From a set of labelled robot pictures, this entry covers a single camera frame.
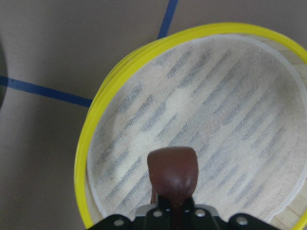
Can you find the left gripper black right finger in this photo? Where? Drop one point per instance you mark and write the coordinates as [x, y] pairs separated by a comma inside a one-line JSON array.
[[187, 209]]

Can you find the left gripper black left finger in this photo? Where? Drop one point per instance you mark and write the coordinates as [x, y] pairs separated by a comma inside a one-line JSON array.
[[163, 213]]

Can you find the brown bun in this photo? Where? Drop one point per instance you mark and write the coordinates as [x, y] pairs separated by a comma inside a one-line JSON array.
[[173, 172]]

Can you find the lower yellow steamer layer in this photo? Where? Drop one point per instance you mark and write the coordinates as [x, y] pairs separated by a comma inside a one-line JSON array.
[[82, 153]]

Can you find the white gauze liner lower layer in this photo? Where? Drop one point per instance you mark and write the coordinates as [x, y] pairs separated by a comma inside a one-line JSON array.
[[216, 107]]

